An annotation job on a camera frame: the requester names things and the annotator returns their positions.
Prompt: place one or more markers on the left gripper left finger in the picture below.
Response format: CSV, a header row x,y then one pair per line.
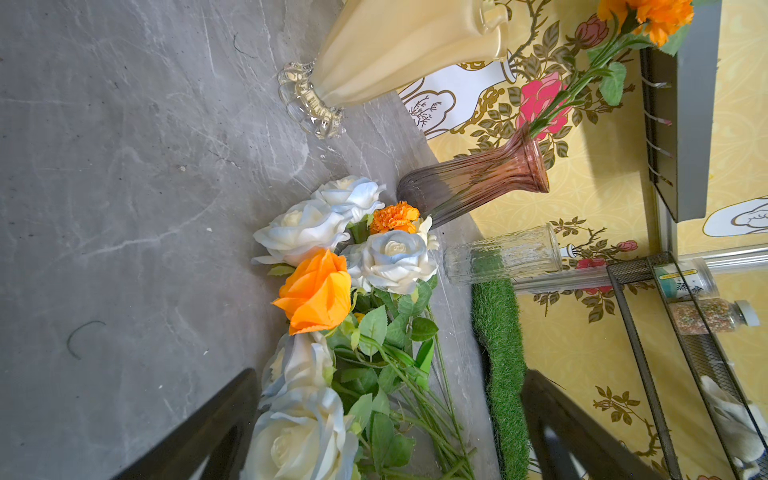
x,y
215,439

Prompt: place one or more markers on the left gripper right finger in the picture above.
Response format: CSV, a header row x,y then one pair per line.
x,y
564,436

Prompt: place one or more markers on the orange rose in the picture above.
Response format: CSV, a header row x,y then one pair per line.
x,y
317,295

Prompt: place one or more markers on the orange marigold flower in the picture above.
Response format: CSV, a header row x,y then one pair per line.
x,y
633,25

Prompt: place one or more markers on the white plush toy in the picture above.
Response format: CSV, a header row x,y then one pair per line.
x,y
740,426

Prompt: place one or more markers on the green artificial grass mat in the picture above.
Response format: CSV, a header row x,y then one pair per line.
x,y
496,325

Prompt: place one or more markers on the jar of coloured beads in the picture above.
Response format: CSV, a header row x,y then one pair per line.
x,y
712,315

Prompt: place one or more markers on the glass jar with label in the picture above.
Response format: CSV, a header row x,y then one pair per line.
x,y
684,280

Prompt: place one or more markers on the clear glass vase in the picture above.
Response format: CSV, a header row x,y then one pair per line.
x,y
515,256

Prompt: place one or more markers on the purple ribbed glass vase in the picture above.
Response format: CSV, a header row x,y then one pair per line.
x,y
451,189

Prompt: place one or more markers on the cream wavy glass vase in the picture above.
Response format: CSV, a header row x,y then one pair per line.
x,y
375,47

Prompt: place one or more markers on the black wire wall basket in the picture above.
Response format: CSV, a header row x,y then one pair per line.
x,y
704,356

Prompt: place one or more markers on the grey wall planter tray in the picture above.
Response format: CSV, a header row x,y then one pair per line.
x,y
678,84

